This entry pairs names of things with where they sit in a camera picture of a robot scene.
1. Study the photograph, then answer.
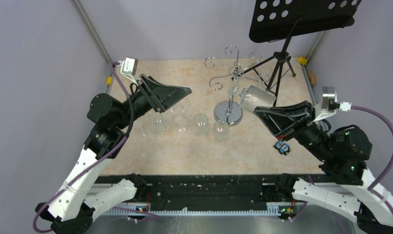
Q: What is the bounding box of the black music stand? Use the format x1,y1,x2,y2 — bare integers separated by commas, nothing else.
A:
249,0,360,97

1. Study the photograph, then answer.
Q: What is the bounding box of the removed wine glass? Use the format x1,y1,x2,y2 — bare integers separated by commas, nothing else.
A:
148,112,166,134
171,103,187,133

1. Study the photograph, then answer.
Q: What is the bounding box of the yellow corner clip right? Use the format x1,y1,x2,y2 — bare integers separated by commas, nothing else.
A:
297,57,308,66

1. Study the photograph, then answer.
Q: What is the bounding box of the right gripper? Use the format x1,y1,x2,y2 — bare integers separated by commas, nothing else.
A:
252,100,333,161

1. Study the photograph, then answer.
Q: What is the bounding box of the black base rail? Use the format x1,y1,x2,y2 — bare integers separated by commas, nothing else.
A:
123,175,305,214

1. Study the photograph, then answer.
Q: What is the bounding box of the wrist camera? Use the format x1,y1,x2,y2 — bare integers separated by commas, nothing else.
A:
313,86,352,122
118,57,138,83

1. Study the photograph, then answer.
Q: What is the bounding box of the chrome wine glass rack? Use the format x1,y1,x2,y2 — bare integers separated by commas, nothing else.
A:
204,45,270,126

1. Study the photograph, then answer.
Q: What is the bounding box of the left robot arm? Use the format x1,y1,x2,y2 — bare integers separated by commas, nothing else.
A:
35,75,192,234

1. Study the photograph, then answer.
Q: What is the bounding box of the brown wall clip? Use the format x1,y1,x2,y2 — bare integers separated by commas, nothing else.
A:
307,71,318,85

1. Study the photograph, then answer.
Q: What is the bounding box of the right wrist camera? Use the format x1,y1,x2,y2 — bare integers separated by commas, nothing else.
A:
313,86,352,122

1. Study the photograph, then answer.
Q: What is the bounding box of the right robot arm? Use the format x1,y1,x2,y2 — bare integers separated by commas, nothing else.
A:
253,101,393,234

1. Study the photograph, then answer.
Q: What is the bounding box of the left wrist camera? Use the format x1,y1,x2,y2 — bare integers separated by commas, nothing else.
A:
118,57,138,83

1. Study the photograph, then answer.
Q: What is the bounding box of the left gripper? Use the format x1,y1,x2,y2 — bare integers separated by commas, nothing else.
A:
114,73,192,129

